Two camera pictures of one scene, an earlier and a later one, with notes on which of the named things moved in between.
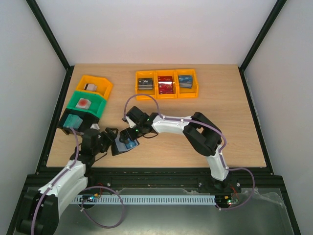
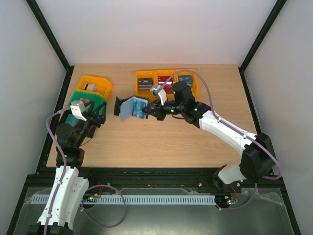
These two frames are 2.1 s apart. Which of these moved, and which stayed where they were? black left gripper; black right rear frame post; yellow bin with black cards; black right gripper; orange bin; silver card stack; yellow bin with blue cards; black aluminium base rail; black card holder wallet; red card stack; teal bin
Moved: black left gripper; black right gripper; black card holder wallet
Stayed: teal bin; orange bin; red card stack; black right rear frame post; yellow bin with black cards; silver card stack; yellow bin with blue cards; black aluminium base rail
